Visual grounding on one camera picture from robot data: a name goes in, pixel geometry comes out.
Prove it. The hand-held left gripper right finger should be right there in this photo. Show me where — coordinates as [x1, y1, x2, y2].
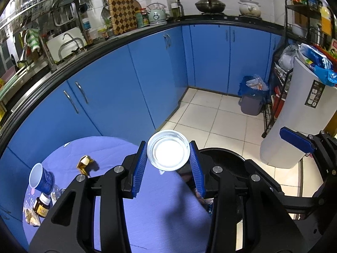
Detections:
[189, 140, 308, 253]

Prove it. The checkered wooden cutting board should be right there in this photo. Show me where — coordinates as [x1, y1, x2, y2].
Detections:
[107, 0, 138, 35]

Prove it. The grey bin with blue bag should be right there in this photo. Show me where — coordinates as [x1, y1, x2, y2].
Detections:
[238, 75, 270, 116]

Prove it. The white ceramic pot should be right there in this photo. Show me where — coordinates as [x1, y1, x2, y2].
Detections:
[238, 0, 262, 17]

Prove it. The white plastic bag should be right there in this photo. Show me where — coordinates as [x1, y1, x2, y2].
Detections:
[278, 45, 301, 70]

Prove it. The black round trash bin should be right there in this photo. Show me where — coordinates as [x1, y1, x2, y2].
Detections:
[179, 148, 266, 217]

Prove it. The curved chrome tap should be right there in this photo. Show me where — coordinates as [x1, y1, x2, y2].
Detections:
[46, 27, 87, 61]

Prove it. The white trash bin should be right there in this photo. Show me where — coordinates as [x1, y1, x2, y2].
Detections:
[259, 55, 337, 169]

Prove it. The pale green kettle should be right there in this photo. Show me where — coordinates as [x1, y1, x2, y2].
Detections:
[146, 2, 167, 25]

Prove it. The yellow brown paper wrapper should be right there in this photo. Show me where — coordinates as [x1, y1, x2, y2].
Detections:
[76, 155, 96, 176]

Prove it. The blue plastic cup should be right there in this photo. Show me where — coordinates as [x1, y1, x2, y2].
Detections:
[28, 163, 54, 194]

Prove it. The overhead metal dish rack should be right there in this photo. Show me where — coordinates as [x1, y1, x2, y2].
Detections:
[0, 0, 114, 32]

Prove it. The pale yellow crumpled wrapper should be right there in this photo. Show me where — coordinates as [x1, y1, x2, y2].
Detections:
[23, 208, 41, 226]

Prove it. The blue kitchen base cabinet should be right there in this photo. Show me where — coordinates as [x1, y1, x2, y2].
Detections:
[0, 22, 283, 198]

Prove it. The brown medicine bottle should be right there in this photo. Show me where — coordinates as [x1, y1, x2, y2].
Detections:
[33, 193, 51, 218]

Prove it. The chrome kitchen faucet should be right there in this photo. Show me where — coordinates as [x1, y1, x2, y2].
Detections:
[17, 29, 57, 70]

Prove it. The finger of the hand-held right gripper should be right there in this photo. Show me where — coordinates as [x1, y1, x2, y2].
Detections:
[280, 126, 337, 164]
[268, 182, 327, 221]

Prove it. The black kitchen countertop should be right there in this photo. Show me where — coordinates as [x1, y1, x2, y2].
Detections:
[0, 14, 286, 137]

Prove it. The silver blister pack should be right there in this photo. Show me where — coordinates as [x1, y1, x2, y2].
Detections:
[51, 184, 66, 206]

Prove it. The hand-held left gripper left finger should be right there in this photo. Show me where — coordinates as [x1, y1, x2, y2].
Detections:
[28, 140, 148, 253]

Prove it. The dark wok with lid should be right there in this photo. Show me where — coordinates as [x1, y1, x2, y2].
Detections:
[195, 0, 227, 13]

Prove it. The black metal shelf rack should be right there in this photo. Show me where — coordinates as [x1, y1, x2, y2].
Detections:
[262, 0, 337, 137]

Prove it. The blue plastic bag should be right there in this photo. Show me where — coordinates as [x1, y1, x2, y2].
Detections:
[299, 43, 337, 86]

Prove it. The clear plastic lid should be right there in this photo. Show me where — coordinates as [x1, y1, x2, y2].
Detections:
[147, 130, 190, 171]

